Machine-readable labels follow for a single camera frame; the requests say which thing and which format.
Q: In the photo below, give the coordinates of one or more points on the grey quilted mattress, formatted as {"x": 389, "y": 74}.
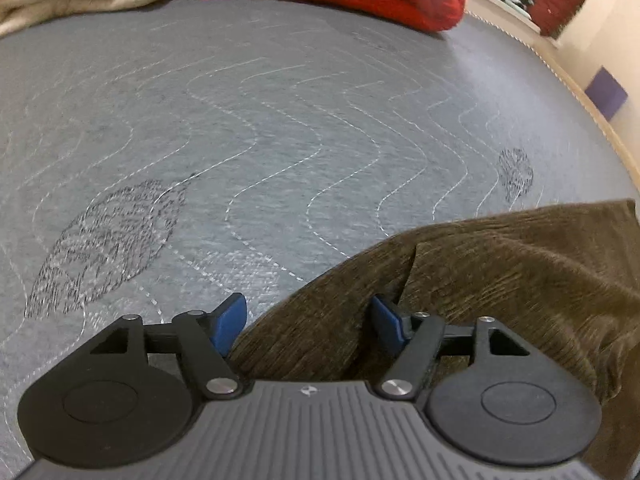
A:
{"x": 158, "y": 160}

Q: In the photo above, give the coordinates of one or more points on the dark red cushion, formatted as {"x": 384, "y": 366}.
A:
{"x": 552, "y": 16}

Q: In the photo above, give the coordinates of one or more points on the brown corduroy pants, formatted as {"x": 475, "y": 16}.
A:
{"x": 563, "y": 277}

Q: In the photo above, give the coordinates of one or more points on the purple box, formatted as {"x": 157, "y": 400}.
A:
{"x": 606, "y": 93}

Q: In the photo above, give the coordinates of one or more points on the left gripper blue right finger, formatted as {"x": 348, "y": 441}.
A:
{"x": 413, "y": 341}

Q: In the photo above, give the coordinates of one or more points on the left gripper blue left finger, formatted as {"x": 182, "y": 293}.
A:
{"x": 205, "y": 340}

